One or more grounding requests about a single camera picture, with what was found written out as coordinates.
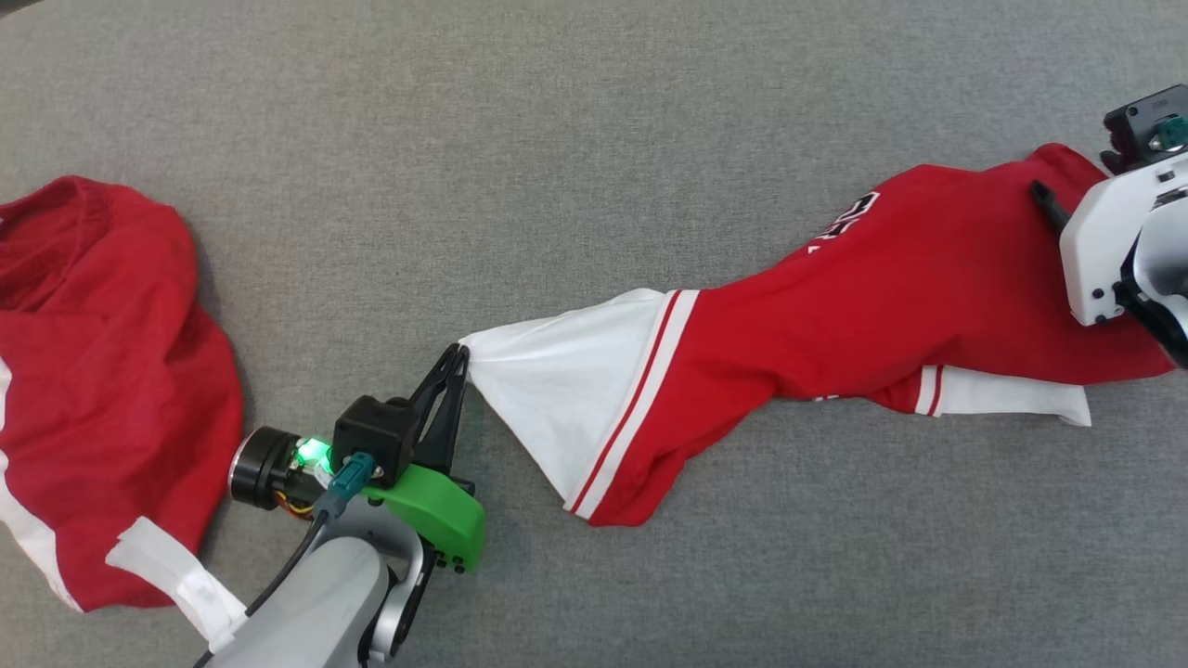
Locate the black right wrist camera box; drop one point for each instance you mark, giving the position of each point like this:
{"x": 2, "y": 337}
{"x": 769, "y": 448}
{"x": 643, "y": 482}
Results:
{"x": 1137, "y": 121}

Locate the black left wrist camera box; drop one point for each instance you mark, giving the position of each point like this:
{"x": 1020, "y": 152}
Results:
{"x": 371, "y": 431}

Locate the red white jersey with print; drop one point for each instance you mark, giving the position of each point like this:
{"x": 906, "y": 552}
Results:
{"x": 835, "y": 315}

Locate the red white garment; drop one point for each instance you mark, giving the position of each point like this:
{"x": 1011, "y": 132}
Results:
{"x": 93, "y": 390}

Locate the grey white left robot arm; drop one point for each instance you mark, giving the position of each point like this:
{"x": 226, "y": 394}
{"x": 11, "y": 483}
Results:
{"x": 316, "y": 603}

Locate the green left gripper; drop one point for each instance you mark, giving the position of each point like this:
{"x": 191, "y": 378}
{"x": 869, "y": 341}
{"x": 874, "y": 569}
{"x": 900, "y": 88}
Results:
{"x": 445, "y": 520}

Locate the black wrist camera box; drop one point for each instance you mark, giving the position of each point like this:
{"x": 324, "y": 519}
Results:
{"x": 371, "y": 431}
{"x": 1137, "y": 121}

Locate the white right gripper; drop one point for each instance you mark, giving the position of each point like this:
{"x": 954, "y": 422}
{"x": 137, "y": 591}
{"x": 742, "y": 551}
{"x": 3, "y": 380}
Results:
{"x": 1095, "y": 241}

